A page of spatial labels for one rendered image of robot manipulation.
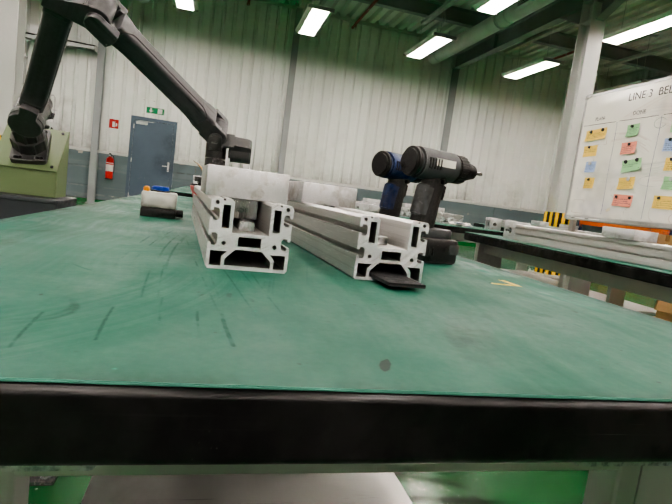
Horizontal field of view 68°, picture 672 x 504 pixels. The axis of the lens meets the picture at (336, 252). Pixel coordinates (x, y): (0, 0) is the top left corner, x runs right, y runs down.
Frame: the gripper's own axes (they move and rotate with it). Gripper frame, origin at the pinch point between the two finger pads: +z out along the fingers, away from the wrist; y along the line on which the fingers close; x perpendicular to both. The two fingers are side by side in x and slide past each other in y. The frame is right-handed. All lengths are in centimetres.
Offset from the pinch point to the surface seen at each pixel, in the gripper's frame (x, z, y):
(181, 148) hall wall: 1091, -73, -10
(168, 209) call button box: -21.2, -0.5, -11.1
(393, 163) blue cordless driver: -44, -17, 35
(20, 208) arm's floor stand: 2.3, 4.6, -48.0
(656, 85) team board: 122, -107, 292
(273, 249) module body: -86, -1, 3
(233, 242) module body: -86, -2, -2
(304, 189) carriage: -54, -9, 14
